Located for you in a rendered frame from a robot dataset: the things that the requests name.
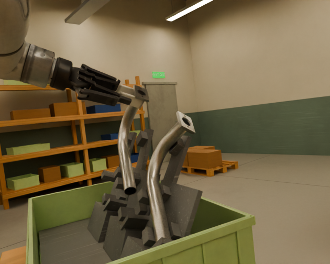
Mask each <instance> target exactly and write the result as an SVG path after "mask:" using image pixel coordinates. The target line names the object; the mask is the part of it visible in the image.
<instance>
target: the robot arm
mask: <svg viewBox="0 0 330 264"><path fill-rule="evenodd" d="M29 22H30V0H0V79H3V80H15V81H22V82H23V83H28V84H31V85H35V86H38V87H42V88H46V86H47V84H50V85H49V86H50V87H52V88H55V89H58V90H62V91H64V90H65V89H66V88H69V89H71V90H73V91H75V92H77V94H78V96H77V99H79V100H88V101H92V102H97V103H102V104H106V105H110V106H115V105H116V104H117V102H120V103H123V104H126V105H130V106H133V107H136V108H141V107H142V105H143V103H144V101H142V100H139V99H136V98H135V96H134V89H133V88H132V87H128V86H125V85H122V84H120V80H119V79H118V81H116V80H117V79H116V78H115V77H113V76H111V75H108V74H106V73H103V72H100V71H98V70H95V69H92V68H90V67H89V66H87V65H86V64H82V65H81V67H80V68H78V67H73V63H72V61H69V60H66V59H64V58H61V57H58V58H57V59H56V58H54V57H55V53H54V52H53V51H50V50H47V49H44V48H41V47H38V46H36V45H32V44H30V43H28V42H25V37H26V36H27V32H28V28H29ZM90 87H91V88H90Z"/></svg>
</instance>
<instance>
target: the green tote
mask: <svg viewBox="0 0 330 264"><path fill-rule="evenodd" d="M113 184H114V182H111V181H109V182H104V183H100V184H95V185H89V186H85V187H81V188H76V189H71V190H66V191H61V192H57V193H51V194H46V195H42V196H37V197H31V198H29V199H28V218H27V243H26V264H41V253H40V240H39V231H40V230H44V229H48V228H52V227H56V226H60V225H64V224H68V223H72V222H76V221H80V220H83V219H87V218H91V215H92V211H93V208H94V204H95V201H97V202H102V196H103V195H104V193H107V194H111V191H112V187H113ZM255 224H256V220H255V216H253V215H251V214H248V213H245V212H242V211H240V210H237V209H235V208H232V207H229V206H227V205H224V204H221V203H218V202H215V201H212V200H210V199H207V198H205V197H201V199H200V203H199V206H198V208H197V212H196V215H195V218H194V222H193V225H192V228H191V231H190V233H191V234H192V235H189V236H186V237H183V238H180V239H177V240H174V241H171V242H169V243H166V244H163V245H160V246H157V247H153V248H150V249H147V250H144V251H141V252H139V253H136V254H133V255H130V256H127V257H124V258H121V259H118V260H115V261H112V262H109V263H106V264H256V262H255V251H254V241H253V235H252V225H255Z"/></svg>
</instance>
